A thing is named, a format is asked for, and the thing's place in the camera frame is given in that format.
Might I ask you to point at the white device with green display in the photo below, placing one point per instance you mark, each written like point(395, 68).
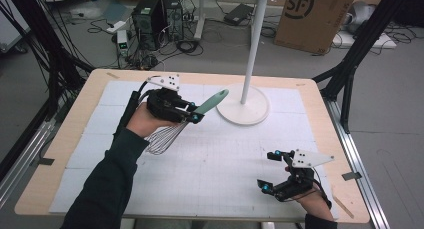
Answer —
point(122, 39)

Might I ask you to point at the person's right hand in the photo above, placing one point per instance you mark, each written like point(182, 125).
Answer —
point(316, 205)

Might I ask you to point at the short tan tape strip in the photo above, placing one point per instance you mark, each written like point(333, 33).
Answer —
point(112, 75)

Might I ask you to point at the white power strip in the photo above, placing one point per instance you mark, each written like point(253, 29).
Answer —
point(116, 26)

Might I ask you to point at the long tan tape strip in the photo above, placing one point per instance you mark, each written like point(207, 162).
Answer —
point(343, 206)

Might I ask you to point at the grey white bundle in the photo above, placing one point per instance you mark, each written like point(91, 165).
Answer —
point(361, 14)

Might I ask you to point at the black metal frame strut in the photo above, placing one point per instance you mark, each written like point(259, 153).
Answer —
point(363, 42)

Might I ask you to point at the brown cardboard box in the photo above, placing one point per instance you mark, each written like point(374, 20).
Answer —
point(310, 22)

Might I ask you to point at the black tape piece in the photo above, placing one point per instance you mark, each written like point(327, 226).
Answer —
point(45, 161)
point(351, 176)

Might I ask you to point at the white metal pole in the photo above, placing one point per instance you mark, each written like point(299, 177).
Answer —
point(200, 12)

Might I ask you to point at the flat black box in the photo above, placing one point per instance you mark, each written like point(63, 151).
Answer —
point(238, 14)

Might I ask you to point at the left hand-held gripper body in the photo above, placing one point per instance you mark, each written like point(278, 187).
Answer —
point(165, 104)

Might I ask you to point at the aluminium rail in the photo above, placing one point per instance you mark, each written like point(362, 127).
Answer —
point(353, 155)
point(23, 159)

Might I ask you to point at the person's left hand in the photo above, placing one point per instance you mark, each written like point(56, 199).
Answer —
point(143, 122)

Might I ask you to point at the white grid mat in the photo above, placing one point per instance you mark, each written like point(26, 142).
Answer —
point(216, 175)

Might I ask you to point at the large black computer tower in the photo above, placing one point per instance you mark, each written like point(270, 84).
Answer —
point(148, 25)

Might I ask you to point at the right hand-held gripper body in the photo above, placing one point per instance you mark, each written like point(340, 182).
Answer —
point(310, 159)

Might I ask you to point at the white foam board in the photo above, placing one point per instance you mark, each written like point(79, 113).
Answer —
point(346, 41)

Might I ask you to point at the white hook rack stand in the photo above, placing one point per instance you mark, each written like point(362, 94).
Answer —
point(255, 39)

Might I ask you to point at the white cabinet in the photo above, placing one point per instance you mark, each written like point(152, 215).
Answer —
point(10, 29)

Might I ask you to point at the slim black computer tower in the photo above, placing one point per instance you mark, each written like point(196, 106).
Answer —
point(174, 17)

